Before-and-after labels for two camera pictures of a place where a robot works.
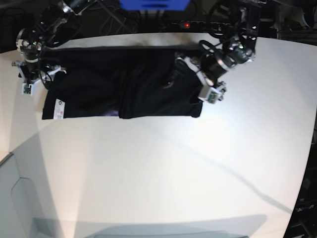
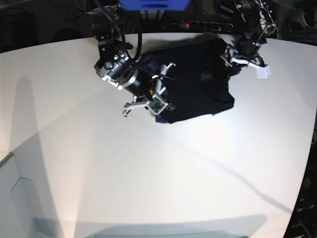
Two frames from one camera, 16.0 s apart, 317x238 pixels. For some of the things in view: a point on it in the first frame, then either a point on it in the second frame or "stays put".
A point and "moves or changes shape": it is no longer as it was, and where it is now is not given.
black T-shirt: (123, 82) moves or changes shape
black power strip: (201, 26) stays put
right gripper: (185, 68) -> (227, 57)
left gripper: (47, 78) -> (158, 102)
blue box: (154, 5) stays put
